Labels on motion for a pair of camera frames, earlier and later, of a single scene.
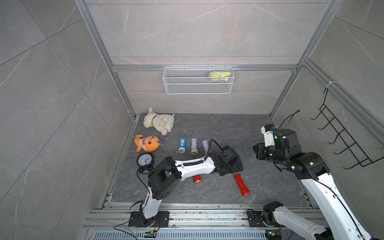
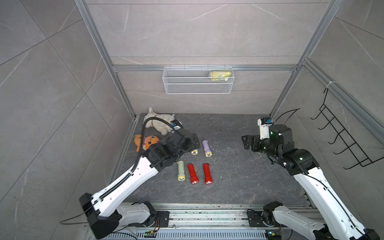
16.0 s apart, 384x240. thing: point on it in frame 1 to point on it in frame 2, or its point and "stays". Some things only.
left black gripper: x=236 y=169 to x=190 y=147
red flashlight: x=244 y=190 to x=208 y=179
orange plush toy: x=149 y=143 stays
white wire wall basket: x=197 y=80 stays
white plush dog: x=162 y=123 stays
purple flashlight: x=205 y=146 stays
